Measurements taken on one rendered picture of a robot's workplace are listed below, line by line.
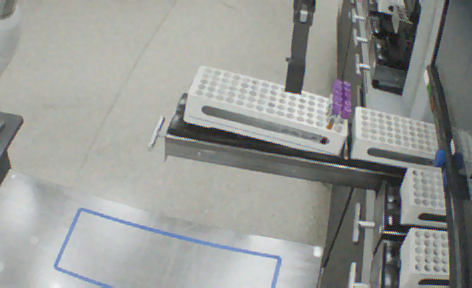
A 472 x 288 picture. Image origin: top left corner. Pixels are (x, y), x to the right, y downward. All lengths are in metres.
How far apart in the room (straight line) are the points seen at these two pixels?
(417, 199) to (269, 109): 0.33
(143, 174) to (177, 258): 1.30
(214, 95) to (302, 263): 0.36
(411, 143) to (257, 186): 1.14
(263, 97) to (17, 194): 0.52
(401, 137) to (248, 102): 0.31
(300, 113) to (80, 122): 1.48
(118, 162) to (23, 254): 1.36
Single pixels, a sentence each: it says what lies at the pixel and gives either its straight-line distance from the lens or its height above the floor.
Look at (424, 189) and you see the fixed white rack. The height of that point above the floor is 0.85.
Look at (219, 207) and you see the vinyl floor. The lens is 2.04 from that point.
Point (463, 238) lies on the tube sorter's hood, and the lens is 0.74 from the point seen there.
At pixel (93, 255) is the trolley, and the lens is 0.87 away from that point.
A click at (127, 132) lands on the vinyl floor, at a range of 2.33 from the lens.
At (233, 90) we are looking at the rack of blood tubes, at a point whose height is 0.88.
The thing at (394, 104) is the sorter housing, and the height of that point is 0.73.
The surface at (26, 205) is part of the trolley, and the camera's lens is 0.96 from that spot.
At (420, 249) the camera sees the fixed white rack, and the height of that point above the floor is 0.86.
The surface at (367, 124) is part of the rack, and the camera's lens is 1.09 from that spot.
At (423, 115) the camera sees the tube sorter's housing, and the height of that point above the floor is 0.86.
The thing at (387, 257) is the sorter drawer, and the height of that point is 0.82.
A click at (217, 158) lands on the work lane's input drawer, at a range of 1.08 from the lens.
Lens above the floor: 1.51
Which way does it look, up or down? 41 degrees down
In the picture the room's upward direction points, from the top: 6 degrees clockwise
